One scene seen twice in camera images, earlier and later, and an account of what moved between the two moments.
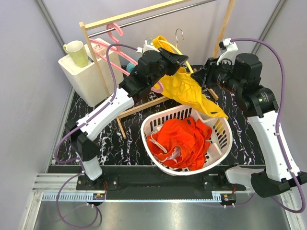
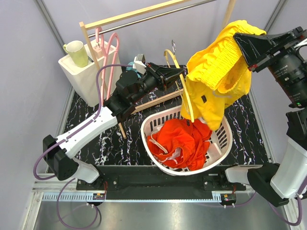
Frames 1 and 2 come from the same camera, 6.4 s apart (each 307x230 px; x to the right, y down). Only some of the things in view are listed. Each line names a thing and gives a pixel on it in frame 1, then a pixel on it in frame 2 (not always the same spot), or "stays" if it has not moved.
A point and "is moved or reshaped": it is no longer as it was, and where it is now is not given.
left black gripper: [174, 64] -> [159, 73]
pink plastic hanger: [123, 52] -> [104, 53]
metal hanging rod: [153, 18] stays
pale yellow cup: [77, 52] stays
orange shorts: [181, 142] stays
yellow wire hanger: [176, 47] -> [173, 53]
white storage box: [86, 81] stays
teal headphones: [130, 67] stays
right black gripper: [205, 75] -> [255, 47]
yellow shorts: [181, 84] is moved or reshaped
